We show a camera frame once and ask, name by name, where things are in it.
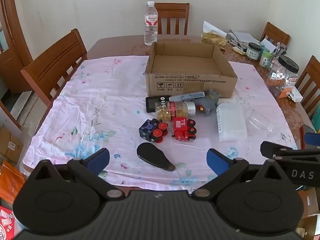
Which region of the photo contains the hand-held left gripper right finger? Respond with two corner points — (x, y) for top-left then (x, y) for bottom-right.
(192, 148), (290, 200)

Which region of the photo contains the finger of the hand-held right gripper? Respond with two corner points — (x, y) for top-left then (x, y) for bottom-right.
(303, 124), (320, 147)
(260, 141), (295, 159)

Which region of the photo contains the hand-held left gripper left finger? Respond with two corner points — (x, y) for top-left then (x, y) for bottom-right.
(29, 148), (125, 201)

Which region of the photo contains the white translucent plastic box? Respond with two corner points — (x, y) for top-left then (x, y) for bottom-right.
(216, 102), (248, 142)

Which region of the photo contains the red toy train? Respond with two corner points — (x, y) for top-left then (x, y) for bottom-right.
(172, 117), (197, 142)

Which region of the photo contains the black oval case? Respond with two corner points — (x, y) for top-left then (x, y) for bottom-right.
(136, 142), (176, 172)

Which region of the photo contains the blue toy train car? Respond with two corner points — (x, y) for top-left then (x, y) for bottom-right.
(139, 119), (168, 143)

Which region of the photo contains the brown cardboard box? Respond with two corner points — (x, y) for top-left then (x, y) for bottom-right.
(0, 125), (24, 164)
(297, 187), (320, 218)

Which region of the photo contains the small white box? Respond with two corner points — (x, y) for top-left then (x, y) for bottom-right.
(287, 87), (303, 102)

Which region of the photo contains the pink floral tablecloth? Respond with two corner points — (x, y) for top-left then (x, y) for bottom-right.
(22, 55), (298, 193)

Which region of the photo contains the grey rubber toy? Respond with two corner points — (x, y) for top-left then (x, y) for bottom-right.
(194, 89), (222, 115)

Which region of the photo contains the wooden chair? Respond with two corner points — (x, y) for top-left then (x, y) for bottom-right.
(260, 22), (291, 47)
(154, 2), (190, 35)
(20, 29), (88, 105)
(295, 55), (320, 119)

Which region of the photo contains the capsule bottle with silver cap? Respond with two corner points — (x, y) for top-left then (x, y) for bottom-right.
(155, 101), (196, 121)

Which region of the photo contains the large clear jar black lid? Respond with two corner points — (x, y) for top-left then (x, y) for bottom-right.
(266, 55), (300, 98)

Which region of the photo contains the long clear plastic case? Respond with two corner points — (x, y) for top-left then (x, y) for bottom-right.
(169, 91), (205, 102)

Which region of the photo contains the black digital device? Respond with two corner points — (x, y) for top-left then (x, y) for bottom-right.
(146, 95), (172, 113)

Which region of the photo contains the green lid jar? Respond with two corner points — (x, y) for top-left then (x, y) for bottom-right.
(259, 51), (273, 68)

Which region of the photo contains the orange bag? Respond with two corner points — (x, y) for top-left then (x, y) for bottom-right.
(0, 161), (25, 203)

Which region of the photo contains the pen holder with pens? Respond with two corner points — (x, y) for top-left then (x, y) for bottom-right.
(271, 42), (288, 63)

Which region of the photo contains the dark jar white label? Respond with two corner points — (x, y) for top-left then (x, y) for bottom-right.
(246, 42), (262, 61)

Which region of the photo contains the white envelope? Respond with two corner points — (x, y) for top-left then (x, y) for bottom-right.
(261, 39), (277, 53)

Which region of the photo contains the pile of pens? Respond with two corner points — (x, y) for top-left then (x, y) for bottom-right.
(226, 39), (248, 53)

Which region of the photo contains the red printed box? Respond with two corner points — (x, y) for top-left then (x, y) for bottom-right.
(0, 205), (15, 240)

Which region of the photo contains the grey paper stack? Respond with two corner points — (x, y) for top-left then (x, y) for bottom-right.
(230, 30), (260, 43)

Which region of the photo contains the yellow bag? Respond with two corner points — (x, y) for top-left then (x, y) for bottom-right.
(201, 32), (227, 46)

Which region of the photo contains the wooden door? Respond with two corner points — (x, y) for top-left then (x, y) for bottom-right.
(0, 0), (34, 95)

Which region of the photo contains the white paper sheet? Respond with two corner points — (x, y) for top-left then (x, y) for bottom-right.
(202, 21), (227, 37)

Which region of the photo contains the clear water bottle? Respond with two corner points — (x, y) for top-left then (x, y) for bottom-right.
(144, 1), (158, 46)

